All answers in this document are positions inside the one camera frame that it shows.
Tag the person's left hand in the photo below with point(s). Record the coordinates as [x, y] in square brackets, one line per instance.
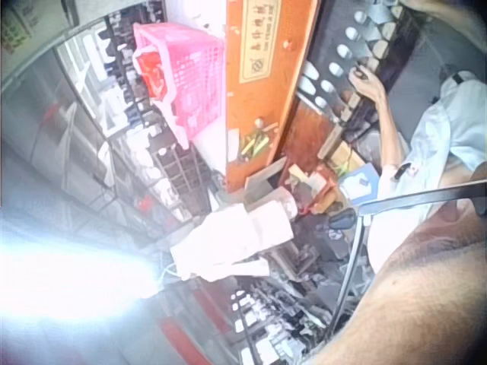
[368, 88]

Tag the person's left fingers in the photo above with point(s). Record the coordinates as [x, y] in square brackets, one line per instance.
[357, 76]

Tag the row of white cups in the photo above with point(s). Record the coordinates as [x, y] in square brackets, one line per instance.
[344, 51]

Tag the tall white cup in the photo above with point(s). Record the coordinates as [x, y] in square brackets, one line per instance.
[310, 72]
[306, 88]

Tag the row of wooden blocks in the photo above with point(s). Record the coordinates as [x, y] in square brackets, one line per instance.
[389, 30]

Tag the dark tea tray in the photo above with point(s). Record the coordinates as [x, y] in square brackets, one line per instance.
[331, 26]

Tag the orange wooden board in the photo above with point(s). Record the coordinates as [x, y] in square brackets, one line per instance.
[277, 114]

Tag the beige framed sign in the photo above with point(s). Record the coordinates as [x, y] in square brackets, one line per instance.
[259, 38]

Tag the blue and white packet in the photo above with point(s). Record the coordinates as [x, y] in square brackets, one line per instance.
[359, 186]

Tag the heap of brown items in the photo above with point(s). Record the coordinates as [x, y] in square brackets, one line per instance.
[316, 190]

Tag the green pens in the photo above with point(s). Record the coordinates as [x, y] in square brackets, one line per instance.
[254, 145]

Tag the pink plastic basket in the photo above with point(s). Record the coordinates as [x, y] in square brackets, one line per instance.
[194, 76]

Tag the red plastic bag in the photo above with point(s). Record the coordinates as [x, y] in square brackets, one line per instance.
[153, 74]

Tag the shelf with goods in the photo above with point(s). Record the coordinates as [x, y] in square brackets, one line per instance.
[125, 114]

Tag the display rack with small goods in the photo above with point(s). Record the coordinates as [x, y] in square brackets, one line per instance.
[274, 304]

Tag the steel cabinet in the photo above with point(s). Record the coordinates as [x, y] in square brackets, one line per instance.
[64, 148]

